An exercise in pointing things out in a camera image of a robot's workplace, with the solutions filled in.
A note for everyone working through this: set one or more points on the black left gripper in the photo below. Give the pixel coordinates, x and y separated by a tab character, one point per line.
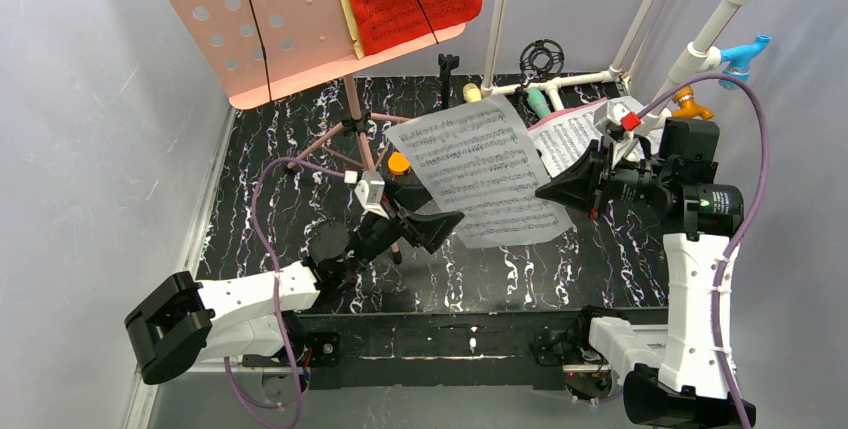
403	222

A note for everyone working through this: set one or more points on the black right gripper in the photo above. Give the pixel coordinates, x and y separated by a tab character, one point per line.
602	176

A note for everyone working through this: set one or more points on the white sheet music page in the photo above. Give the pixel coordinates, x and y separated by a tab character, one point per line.
478	159
562	142

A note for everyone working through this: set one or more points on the pink sheet music page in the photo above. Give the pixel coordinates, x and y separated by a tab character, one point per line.
568	112

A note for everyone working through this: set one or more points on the green microphone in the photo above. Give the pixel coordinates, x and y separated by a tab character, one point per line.
537	102

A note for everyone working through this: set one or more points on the cream yellow microphone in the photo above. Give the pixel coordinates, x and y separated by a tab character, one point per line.
471	93

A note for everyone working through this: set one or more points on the small black tripod stand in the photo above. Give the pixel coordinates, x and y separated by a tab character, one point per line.
539	62

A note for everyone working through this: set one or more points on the black microphone stand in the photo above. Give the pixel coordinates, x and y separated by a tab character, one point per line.
447	64

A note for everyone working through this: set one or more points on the pink music stand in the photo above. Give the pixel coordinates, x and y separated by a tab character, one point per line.
264	50

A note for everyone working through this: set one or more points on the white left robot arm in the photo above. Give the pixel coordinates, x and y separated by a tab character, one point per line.
184	321

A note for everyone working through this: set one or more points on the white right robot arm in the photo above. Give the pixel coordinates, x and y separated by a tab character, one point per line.
691	384

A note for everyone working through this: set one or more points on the orange tape measure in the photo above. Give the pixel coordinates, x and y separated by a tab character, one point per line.
398	164

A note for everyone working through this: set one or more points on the orange pipe fitting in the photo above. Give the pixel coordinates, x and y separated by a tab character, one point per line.
688	107

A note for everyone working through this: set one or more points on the yellow sheet music page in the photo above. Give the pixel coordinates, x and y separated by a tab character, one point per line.
352	27

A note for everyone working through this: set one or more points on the blue pipe fitting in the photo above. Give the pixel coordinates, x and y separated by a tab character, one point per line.
737	60

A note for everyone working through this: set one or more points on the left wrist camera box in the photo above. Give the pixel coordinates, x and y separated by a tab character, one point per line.
369	191

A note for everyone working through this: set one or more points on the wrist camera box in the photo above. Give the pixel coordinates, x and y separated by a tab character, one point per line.
369	191
615	120

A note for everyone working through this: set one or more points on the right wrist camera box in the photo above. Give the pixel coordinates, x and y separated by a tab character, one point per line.
615	120

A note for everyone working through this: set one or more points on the aluminium rail frame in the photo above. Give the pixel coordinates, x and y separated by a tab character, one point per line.
453	339

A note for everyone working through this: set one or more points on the right robot arm base mount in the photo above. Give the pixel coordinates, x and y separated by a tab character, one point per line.
587	374

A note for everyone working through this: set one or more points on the white PVC pipe frame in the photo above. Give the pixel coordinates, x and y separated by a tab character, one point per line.
597	41

